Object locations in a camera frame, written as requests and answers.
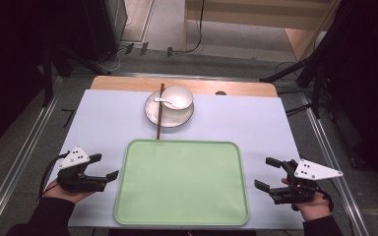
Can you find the white ceramic spoon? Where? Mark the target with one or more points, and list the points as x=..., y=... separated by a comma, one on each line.
x=164, y=101

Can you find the wooden table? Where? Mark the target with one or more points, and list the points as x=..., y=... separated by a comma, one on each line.
x=128, y=83

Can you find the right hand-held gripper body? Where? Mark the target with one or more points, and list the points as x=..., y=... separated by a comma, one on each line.
x=311, y=171

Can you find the white round plate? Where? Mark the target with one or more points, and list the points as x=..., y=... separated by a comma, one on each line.
x=152, y=113

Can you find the black tripod stand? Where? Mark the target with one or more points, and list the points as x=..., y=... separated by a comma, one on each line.
x=315, y=88
x=47, y=78

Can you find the green plastic tray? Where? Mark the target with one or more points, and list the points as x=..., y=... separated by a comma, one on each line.
x=180, y=183

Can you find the black curtain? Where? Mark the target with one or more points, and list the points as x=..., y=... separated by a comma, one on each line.
x=10, y=65
x=367, y=82

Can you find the pale table mat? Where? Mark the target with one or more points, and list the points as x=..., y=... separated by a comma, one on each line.
x=105, y=124

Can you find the brown wooden chopstick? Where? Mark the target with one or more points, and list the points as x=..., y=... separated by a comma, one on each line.
x=159, y=121

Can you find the person's right hand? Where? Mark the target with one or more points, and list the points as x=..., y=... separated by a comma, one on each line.
x=315, y=208

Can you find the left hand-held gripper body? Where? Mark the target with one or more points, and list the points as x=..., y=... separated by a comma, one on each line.
x=75, y=158

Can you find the light wooden frame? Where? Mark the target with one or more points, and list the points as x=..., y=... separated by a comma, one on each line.
x=242, y=19

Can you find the dark cabinet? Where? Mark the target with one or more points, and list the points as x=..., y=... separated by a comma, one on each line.
x=101, y=26

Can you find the white ceramic bowl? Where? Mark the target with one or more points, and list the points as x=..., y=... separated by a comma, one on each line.
x=183, y=95

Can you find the metal floor rail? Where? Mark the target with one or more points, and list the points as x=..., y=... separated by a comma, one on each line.
x=19, y=157
x=331, y=164

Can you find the person's left hand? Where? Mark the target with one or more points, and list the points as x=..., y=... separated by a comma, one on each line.
x=69, y=196

